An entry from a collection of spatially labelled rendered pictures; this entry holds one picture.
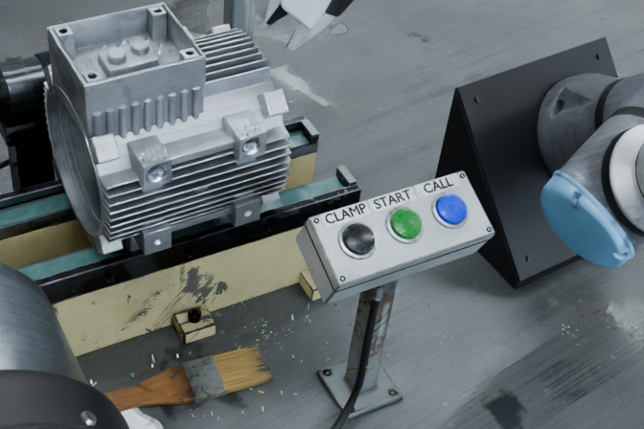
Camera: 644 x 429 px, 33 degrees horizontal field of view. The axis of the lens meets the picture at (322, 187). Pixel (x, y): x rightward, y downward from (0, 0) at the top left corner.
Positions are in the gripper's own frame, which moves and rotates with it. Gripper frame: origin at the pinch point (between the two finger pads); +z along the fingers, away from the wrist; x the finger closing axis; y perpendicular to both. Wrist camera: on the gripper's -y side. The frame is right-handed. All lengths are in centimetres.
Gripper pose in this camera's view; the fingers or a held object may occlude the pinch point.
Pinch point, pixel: (290, 26)
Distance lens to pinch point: 105.2
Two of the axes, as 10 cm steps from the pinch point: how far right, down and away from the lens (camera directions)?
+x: 4.7, 6.3, -6.2
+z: -5.2, 7.7, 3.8
